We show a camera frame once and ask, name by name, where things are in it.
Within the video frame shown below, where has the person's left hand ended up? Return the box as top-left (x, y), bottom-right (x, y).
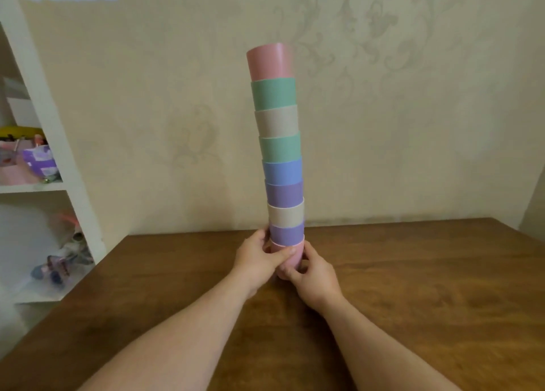
top-left (229, 229), bottom-right (297, 300)

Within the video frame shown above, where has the person's right hand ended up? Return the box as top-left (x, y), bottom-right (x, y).
top-left (276, 241), bottom-right (346, 315)

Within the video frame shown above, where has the pink plastic cup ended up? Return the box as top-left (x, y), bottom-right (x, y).
top-left (246, 42), bottom-right (295, 82)
top-left (265, 235), bottom-right (309, 281)

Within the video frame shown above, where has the purple plastic cup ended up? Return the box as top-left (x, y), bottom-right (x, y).
top-left (265, 179), bottom-right (304, 208)
top-left (269, 221), bottom-right (305, 247)

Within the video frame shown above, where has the beige plastic cup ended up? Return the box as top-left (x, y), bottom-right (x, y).
top-left (267, 197), bottom-right (305, 229)
top-left (254, 105), bottom-right (300, 139)

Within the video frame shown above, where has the blue plastic cup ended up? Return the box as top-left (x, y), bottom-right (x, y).
top-left (262, 158), bottom-right (303, 186)

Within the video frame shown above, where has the green plastic cup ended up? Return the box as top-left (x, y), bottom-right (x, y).
top-left (258, 131), bottom-right (302, 164)
top-left (250, 78), bottom-right (297, 111)

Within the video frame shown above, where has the person's right forearm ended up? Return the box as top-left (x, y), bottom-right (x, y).
top-left (319, 294), bottom-right (463, 391)

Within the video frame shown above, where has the person's left forearm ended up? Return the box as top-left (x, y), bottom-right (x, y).
top-left (78, 275), bottom-right (252, 391)

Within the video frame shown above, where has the purple printed container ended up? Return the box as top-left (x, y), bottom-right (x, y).
top-left (22, 145), bottom-right (58, 179)

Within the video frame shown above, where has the pink storage container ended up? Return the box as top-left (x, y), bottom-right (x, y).
top-left (0, 141), bottom-right (39, 186)

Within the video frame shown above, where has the white shelf unit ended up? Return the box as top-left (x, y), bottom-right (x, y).
top-left (0, 0), bottom-right (107, 306)

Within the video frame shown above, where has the yellow flat item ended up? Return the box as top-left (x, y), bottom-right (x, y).
top-left (0, 126), bottom-right (45, 140)

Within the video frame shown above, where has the white cardboard box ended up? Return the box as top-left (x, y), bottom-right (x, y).
top-left (6, 97), bottom-right (41, 127)

